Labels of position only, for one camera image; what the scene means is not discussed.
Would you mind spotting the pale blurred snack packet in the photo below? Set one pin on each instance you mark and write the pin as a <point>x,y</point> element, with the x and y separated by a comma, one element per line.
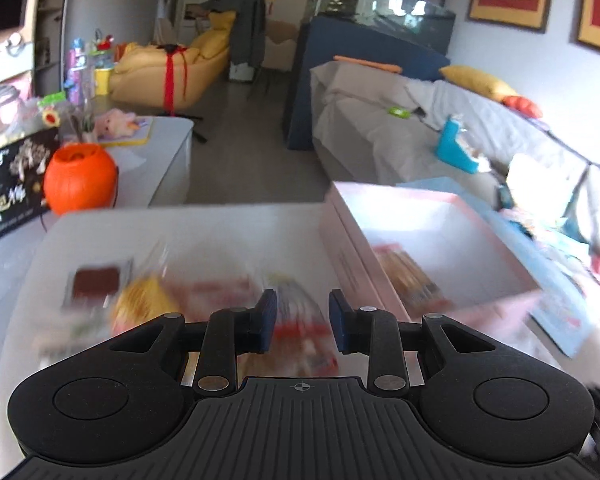
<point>67,335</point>

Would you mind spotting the brown snack in clear packet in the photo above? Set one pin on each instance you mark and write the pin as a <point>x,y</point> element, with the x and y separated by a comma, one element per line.
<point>97,282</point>

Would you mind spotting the orange cushion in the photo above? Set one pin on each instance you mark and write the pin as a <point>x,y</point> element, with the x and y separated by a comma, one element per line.
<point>522,106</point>

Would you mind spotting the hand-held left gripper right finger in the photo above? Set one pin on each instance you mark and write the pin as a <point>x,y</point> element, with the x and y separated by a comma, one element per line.
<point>341,322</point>

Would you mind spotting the grey coat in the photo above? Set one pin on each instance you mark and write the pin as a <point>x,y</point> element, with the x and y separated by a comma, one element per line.
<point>245,25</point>

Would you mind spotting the orange bolster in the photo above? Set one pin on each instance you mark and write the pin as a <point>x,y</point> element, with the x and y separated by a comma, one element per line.
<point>367,63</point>

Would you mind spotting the blue toy box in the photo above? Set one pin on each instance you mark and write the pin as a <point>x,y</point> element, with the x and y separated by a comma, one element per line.
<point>452,152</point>

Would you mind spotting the black printed box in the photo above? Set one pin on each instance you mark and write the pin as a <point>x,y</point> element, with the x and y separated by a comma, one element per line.
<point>10,195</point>

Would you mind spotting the orange pumpkin bucket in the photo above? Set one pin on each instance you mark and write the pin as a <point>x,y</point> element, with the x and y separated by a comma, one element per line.
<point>77,180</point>

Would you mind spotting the beige chair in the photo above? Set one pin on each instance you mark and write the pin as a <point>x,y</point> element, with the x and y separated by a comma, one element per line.
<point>280,47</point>

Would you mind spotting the light blue box lid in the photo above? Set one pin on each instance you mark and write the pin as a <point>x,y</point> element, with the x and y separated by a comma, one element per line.
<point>560,310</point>

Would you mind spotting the pink cardboard box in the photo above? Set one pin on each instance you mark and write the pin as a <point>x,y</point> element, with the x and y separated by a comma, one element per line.
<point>345,240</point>

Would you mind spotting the yellow edged mat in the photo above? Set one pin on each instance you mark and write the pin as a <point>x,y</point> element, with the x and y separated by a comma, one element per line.
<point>137,132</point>

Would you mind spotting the yellow armchair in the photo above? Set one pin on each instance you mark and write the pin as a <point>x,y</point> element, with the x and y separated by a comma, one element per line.
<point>140,75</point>

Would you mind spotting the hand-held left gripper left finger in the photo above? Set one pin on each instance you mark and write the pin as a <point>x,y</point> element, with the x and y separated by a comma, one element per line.
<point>265,320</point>

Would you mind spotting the pink and blue bottle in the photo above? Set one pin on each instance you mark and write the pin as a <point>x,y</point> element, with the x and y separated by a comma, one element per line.
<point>75,70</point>

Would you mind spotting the small green item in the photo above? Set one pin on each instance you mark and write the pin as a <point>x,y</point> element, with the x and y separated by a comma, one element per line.
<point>399,111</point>

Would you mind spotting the white low cabinet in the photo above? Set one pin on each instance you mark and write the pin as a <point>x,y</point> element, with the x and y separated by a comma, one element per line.
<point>165,160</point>

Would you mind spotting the pink plush toy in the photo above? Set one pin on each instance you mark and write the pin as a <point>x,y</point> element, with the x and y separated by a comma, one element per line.
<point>114,124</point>

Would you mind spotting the yellow cup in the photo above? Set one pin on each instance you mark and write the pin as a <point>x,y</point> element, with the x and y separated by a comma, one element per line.
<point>102,81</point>

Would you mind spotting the blue cabinet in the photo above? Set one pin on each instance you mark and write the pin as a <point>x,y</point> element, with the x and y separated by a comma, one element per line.
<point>310,85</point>

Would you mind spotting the yellow cushion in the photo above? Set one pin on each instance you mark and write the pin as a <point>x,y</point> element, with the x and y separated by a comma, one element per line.
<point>475,82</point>

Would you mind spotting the red ribbon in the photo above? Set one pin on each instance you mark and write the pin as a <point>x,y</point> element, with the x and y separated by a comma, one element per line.
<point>171,75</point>

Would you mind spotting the sofa with grey cover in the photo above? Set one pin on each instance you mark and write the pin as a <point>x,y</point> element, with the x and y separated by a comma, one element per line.
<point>380,130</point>

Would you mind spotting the round bread in clear packet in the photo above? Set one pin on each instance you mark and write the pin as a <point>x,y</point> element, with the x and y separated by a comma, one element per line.
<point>140,302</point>

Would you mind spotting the glass fish tank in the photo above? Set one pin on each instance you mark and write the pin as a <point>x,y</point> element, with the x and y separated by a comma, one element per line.
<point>380,15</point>

